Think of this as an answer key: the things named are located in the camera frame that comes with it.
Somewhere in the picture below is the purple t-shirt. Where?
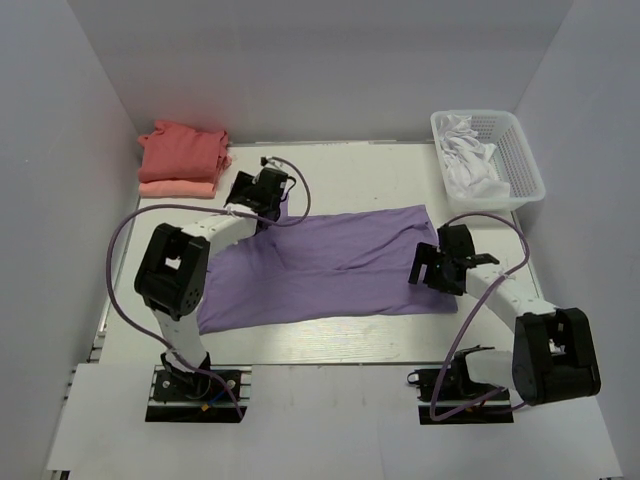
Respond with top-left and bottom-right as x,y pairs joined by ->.
197,205 -> 457,334

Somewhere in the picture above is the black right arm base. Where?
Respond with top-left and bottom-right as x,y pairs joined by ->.
406,365 -> 514,426

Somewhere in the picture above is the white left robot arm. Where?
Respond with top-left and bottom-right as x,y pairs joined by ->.
134,166 -> 289,372

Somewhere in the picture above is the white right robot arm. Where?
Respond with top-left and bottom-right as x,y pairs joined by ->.
409,224 -> 602,406

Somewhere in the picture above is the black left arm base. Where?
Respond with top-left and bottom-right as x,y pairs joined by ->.
145,365 -> 241,424

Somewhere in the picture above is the white crumpled t-shirt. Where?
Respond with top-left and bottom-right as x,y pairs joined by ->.
437,114 -> 511,200

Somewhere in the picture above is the white plastic basket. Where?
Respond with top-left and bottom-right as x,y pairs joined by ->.
430,110 -> 546,213

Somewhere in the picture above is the folded red t-shirt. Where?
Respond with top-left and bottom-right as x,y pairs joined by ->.
137,120 -> 231,183

